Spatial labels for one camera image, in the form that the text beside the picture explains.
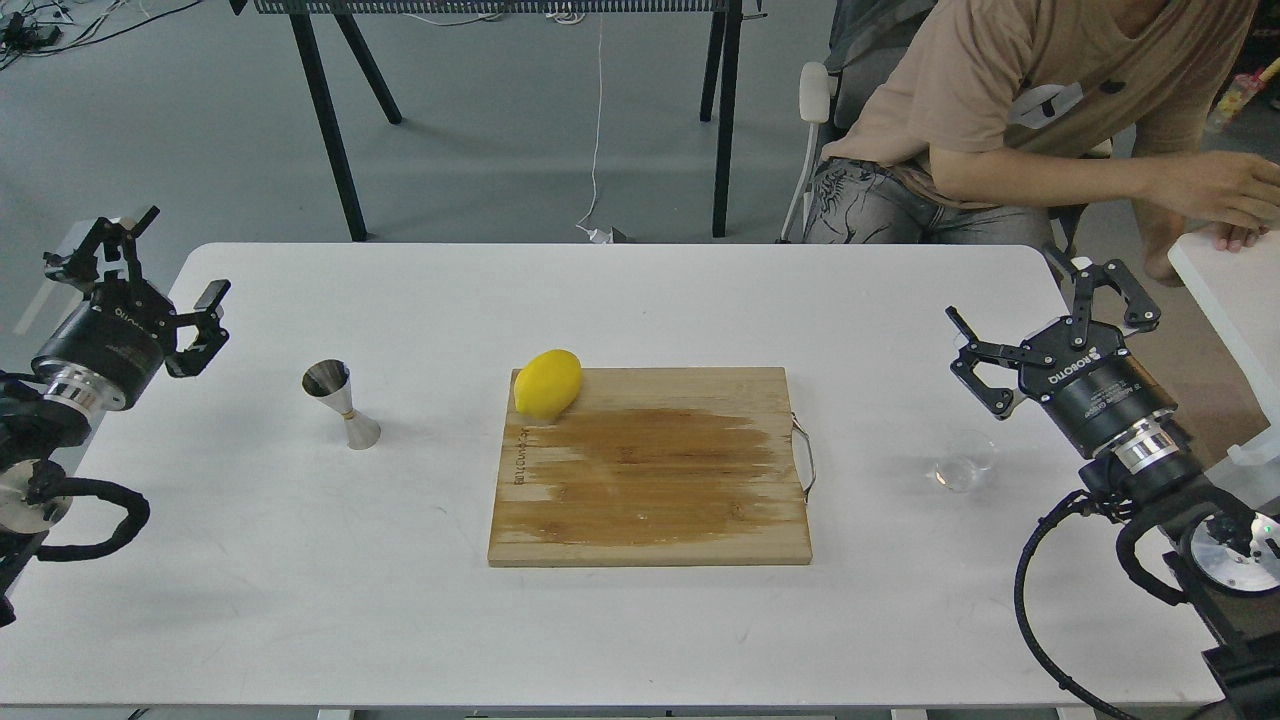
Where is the person's forearm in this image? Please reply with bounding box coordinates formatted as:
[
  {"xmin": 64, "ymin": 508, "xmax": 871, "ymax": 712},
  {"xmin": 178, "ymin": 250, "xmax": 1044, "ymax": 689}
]
[{"xmin": 928, "ymin": 145, "xmax": 1178, "ymax": 208}]

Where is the small clear glass cup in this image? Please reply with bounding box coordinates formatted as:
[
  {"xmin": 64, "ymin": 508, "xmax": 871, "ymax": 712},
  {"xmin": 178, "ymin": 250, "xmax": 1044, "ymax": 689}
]
[{"xmin": 927, "ymin": 430, "xmax": 997, "ymax": 493}]

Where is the steel double jigger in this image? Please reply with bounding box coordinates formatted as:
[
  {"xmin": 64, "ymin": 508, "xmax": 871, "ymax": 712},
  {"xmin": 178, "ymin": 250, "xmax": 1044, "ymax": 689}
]
[{"xmin": 301, "ymin": 359, "xmax": 381, "ymax": 450}]

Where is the person in tan shirt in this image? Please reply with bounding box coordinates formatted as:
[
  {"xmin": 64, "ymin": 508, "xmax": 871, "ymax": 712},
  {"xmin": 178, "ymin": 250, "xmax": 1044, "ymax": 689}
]
[{"xmin": 803, "ymin": 1, "xmax": 1258, "ymax": 286}]

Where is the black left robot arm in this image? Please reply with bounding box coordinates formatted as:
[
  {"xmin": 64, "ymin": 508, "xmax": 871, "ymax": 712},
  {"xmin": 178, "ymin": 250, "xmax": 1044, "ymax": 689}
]
[{"xmin": 1, "ymin": 208, "xmax": 230, "ymax": 592}]

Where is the white office chair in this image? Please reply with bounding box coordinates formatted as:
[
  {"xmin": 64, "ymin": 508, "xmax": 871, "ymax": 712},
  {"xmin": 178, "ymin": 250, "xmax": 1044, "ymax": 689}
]
[{"xmin": 778, "ymin": 61, "xmax": 838, "ymax": 243}]

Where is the wooden cutting board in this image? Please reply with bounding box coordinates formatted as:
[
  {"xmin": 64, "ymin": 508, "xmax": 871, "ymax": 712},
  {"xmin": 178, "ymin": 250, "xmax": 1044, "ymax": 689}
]
[{"xmin": 486, "ymin": 366, "xmax": 813, "ymax": 568}]

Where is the person's hand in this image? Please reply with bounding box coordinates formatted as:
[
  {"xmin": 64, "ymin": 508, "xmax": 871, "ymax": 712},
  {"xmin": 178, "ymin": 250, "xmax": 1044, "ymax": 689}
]
[{"xmin": 1149, "ymin": 151, "xmax": 1279, "ymax": 252}]

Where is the white side table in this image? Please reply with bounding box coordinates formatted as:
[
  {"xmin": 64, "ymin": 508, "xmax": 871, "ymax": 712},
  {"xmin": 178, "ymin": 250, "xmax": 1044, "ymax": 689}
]
[{"xmin": 1167, "ymin": 229, "xmax": 1279, "ymax": 518}]

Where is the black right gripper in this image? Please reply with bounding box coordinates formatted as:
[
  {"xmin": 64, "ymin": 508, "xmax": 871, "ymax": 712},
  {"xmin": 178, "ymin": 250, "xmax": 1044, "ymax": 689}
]
[{"xmin": 945, "ymin": 243, "xmax": 1179, "ymax": 459}]

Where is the floor cables bundle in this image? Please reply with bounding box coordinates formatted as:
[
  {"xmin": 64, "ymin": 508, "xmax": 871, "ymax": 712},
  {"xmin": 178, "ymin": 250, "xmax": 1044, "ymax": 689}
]
[{"xmin": 0, "ymin": 0, "xmax": 206, "ymax": 70}]

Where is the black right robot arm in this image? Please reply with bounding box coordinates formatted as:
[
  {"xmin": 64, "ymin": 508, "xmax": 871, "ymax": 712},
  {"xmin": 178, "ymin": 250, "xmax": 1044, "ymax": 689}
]
[{"xmin": 946, "ymin": 250, "xmax": 1279, "ymax": 719}]

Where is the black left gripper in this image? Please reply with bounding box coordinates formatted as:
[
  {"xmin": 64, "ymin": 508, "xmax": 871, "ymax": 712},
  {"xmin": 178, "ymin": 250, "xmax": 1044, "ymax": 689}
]
[{"xmin": 32, "ymin": 206, "xmax": 230, "ymax": 410}]

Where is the white hanging cable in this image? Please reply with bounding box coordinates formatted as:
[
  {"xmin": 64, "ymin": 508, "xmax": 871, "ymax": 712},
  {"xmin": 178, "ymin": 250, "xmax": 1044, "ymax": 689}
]
[{"xmin": 575, "ymin": 14, "xmax": 616, "ymax": 243}]

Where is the yellow lemon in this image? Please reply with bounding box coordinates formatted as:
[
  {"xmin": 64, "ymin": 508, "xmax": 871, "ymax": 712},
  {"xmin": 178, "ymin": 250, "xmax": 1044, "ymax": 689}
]
[{"xmin": 513, "ymin": 348, "xmax": 582, "ymax": 421}]

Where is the black metal background table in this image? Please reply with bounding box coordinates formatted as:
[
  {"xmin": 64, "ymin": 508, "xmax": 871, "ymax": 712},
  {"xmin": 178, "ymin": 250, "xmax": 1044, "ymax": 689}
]
[{"xmin": 227, "ymin": 1, "xmax": 765, "ymax": 243}]

